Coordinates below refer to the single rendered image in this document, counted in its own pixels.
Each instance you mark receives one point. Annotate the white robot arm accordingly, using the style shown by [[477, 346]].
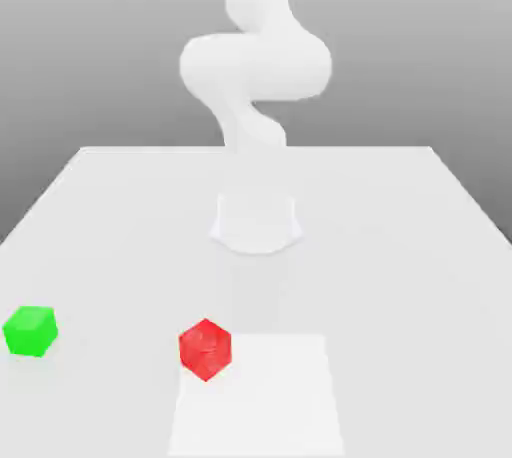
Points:
[[256, 66]]

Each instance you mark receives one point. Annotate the small red cube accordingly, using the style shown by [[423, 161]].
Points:
[[205, 349]]

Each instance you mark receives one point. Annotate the small green cube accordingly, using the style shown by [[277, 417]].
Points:
[[30, 331]]

